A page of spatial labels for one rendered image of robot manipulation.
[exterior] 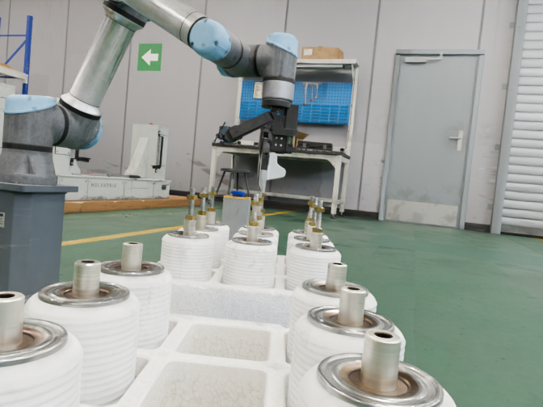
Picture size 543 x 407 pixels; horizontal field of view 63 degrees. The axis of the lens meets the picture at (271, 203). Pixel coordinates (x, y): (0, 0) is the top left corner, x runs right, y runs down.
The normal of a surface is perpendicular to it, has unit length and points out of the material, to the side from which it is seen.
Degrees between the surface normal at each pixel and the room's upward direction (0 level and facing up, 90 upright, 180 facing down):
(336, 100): 90
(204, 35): 90
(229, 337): 90
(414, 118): 90
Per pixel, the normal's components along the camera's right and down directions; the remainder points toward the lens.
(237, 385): -0.03, 0.05
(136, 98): -0.30, 0.02
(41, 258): 0.95, 0.11
